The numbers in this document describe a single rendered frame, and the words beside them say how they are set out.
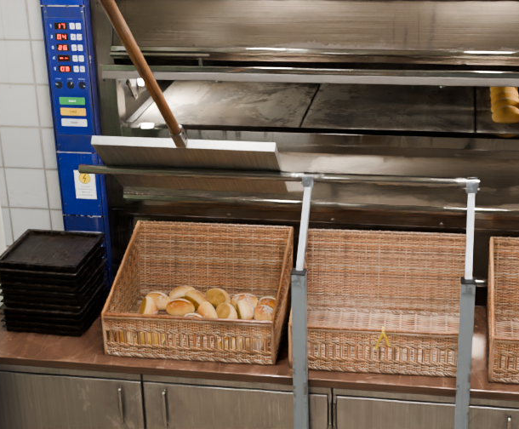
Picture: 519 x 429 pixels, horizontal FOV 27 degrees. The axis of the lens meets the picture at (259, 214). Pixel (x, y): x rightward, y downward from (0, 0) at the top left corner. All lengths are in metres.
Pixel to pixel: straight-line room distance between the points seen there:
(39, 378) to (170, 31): 1.20
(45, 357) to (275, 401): 0.75
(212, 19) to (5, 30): 0.71
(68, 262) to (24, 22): 0.82
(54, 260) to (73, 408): 0.48
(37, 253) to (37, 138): 0.43
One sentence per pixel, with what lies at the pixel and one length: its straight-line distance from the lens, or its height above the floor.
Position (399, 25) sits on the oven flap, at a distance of 3.42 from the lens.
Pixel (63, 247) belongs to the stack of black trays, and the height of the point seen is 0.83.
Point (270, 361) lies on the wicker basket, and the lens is 3.34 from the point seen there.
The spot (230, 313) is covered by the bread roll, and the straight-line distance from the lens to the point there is 3.53.
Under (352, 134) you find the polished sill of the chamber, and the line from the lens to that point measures 3.52.
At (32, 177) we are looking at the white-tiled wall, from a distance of 3.86.
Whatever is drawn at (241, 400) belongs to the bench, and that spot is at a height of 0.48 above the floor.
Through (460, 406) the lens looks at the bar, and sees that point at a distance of 3.23.
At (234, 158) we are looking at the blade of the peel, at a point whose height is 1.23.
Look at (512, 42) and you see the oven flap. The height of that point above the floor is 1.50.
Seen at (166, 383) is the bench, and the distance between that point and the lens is 3.41.
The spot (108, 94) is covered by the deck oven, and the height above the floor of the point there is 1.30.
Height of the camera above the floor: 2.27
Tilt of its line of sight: 22 degrees down
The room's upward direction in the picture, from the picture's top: 2 degrees counter-clockwise
